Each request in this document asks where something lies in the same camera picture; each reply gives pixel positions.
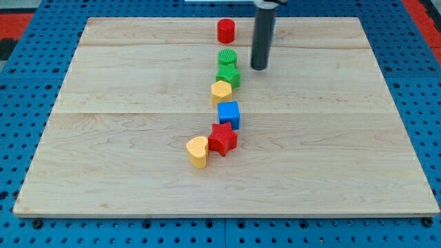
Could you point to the blue cube block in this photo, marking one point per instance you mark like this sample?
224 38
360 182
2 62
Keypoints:
229 112

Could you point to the red star block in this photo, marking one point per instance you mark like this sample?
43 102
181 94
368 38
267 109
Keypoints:
222 138

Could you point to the yellow heart block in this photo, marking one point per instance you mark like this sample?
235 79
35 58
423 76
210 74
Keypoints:
198 151

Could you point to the yellow hexagon block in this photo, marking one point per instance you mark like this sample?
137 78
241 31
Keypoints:
221 91

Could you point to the green star block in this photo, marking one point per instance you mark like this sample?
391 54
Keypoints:
230 74

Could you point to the light wooden board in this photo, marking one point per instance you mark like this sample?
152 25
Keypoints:
319 136

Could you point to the green cylinder block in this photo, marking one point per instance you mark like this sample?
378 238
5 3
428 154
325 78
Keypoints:
227 56

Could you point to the red cylinder block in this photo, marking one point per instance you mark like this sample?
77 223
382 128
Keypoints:
226 30

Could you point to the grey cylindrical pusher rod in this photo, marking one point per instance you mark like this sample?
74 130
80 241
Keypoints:
264 22

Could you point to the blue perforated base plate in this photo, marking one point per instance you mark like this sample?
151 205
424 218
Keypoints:
34 72

